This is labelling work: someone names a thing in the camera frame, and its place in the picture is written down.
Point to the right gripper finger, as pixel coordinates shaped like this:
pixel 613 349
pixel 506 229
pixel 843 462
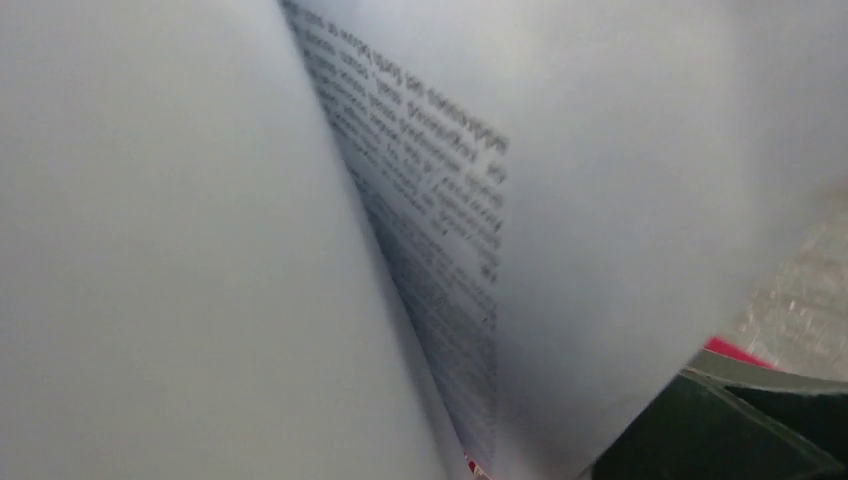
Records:
pixel 721 418

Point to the white paper sheet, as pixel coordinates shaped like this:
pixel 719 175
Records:
pixel 189 286

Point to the red clip file folder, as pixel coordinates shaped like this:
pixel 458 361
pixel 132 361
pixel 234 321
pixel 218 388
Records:
pixel 719 346

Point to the printed text paper sheet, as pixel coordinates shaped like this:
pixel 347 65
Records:
pixel 572 196

